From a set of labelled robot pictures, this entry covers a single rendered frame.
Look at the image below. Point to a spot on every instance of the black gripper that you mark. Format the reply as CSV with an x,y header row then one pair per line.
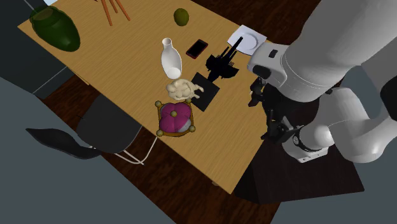
x,y
280,107

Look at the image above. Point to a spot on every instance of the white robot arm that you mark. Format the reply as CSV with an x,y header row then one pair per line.
x,y
325,46

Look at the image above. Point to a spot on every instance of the dark robot stand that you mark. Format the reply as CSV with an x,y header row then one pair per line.
x,y
294,176

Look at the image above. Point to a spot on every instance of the white square plate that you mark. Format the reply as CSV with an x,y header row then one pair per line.
x,y
249,42

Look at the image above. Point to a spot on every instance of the beige figure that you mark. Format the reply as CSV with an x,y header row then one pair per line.
x,y
180,88

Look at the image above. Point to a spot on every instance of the black phone with red edge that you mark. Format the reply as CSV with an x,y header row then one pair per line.
x,y
197,49

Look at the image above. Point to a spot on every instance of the white vase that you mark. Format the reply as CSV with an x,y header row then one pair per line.
x,y
171,60

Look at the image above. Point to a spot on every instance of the green round fruit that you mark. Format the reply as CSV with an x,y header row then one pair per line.
x,y
181,17

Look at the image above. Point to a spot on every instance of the wooden table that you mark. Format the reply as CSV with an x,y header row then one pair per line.
x,y
124,77

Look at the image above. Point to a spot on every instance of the black chair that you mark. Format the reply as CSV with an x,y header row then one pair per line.
x,y
105,127

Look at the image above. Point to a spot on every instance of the orange stick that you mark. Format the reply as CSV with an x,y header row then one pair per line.
x,y
107,14
123,11
113,5

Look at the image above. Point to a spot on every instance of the dark green vase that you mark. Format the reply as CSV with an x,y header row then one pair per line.
x,y
57,31

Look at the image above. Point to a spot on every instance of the magenta cushion in golden frame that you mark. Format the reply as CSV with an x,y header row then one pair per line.
x,y
174,119

